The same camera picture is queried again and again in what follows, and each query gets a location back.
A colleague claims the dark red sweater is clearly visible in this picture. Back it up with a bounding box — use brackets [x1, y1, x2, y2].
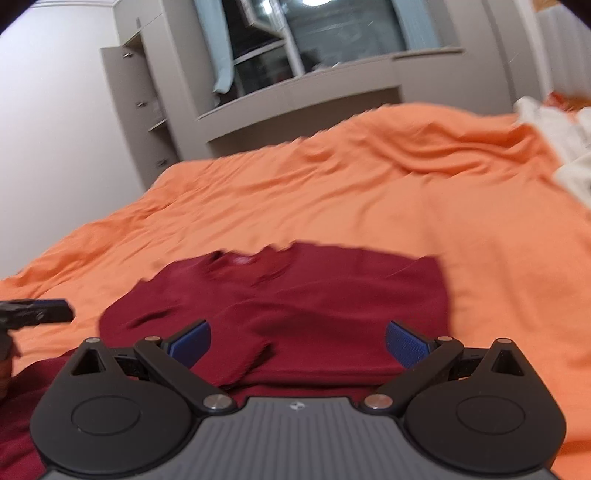
[0, 242, 455, 480]

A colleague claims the orange patterned cloth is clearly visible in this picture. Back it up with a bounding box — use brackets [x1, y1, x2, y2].
[546, 91, 580, 110]

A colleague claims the light blue curtain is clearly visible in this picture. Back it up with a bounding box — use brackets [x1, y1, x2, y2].
[193, 0, 237, 94]

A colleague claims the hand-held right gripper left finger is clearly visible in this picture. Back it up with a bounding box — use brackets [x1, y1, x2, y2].
[60, 320, 237, 415]

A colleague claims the orange bed sheet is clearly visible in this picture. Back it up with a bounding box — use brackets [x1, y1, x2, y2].
[0, 102, 591, 480]

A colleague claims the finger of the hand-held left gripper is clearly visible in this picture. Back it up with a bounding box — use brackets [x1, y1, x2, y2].
[0, 299, 75, 330]

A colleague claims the large glass window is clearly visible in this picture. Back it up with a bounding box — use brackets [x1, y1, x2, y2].
[221, 0, 452, 100]

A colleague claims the white cloth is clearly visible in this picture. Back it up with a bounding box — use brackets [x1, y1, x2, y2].
[514, 96, 591, 209]

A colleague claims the grey open wardrobe door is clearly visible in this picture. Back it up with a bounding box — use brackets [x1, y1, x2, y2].
[100, 45, 172, 190]

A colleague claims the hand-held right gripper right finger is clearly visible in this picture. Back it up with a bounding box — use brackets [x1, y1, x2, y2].
[362, 320, 536, 414]

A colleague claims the grey padded headboard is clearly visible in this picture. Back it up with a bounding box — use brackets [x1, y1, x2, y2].
[536, 8, 591, 108]

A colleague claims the grey built-in wardrobe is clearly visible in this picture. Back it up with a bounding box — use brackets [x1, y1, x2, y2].
[100, 0, 555, 191]

